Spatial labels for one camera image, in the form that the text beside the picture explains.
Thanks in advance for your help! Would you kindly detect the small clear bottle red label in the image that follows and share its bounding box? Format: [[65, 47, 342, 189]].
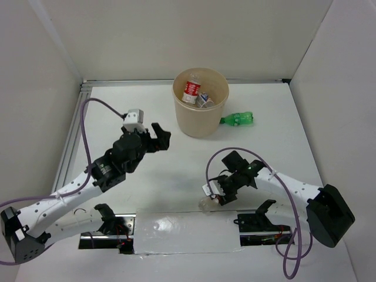
[[198, 197, 220, 214]]

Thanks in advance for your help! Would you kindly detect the clear bottle blue label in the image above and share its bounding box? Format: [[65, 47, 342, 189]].
[[196, 92, 215, 109]]

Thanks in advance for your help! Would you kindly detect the clear bottle red white label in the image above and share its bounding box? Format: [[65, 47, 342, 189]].
[[182, 73, 201, 105]]

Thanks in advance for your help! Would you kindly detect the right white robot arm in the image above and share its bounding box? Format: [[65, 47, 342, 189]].
[[203, 150, 355, 248]]

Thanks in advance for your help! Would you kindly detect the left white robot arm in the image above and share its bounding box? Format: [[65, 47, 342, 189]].
[[1, 123, 171, 265]]

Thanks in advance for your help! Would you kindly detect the beige round plastic bin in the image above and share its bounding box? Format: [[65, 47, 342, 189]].
[[172, 68, 229, 138]]

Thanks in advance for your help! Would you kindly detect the silver reflective sheet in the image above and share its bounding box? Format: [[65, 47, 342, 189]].
[[133, 211, 241, 255]]

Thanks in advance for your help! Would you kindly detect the green plastic bottle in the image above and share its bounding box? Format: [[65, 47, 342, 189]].
[[220, 112, 253, 126]]

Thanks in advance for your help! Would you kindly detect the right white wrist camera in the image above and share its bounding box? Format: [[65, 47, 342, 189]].
[[202, 180, 220, 197]]

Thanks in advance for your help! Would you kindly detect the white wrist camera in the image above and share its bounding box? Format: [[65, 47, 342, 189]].
[[202, 180, 220, 197], [123, 109, 146, 133]]

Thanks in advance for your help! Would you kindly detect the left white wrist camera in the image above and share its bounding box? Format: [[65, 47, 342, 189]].
[[123, 109, 146, 133]]

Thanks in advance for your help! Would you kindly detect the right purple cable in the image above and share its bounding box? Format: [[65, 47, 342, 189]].
[[204, 147, 314, 280]]

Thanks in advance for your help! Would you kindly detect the purple cable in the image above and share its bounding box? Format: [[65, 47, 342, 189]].
[[0, 98, 126, 267], [204, 147, 314, 280]]

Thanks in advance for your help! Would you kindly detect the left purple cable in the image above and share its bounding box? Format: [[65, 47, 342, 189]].
[[0, 98, 126, 267]]

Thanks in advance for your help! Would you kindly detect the aluminium frame rail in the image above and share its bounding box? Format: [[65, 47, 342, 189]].
[[46, 78, 291, 192]]

